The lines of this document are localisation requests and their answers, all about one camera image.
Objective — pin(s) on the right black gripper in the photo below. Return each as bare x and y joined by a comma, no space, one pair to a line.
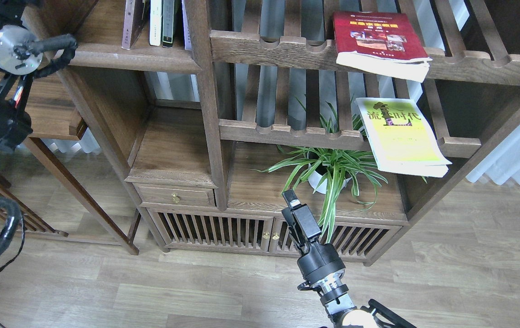
301,223

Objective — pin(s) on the yellow green book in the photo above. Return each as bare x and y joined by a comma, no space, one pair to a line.
401,138

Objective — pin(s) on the dark brown book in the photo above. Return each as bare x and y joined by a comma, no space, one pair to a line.
136,15

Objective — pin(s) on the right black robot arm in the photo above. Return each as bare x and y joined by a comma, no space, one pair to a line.
322,270

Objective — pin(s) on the white plant pot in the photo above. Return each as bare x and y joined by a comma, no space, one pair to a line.
327,179

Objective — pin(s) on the green spider plant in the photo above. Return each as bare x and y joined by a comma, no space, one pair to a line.
334,166

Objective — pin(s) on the dark wooden bookshelf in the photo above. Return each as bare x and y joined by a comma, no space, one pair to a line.
188,132

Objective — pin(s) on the red book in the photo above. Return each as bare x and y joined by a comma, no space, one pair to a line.
380,43

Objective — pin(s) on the pale upright book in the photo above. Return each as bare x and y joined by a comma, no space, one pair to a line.
187,39

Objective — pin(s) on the dark green upright book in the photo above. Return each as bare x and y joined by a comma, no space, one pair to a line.
170,13

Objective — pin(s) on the white upright book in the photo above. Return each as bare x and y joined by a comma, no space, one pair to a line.
155,22

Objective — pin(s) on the wooden side table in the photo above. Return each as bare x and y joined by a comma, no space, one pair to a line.
69,196

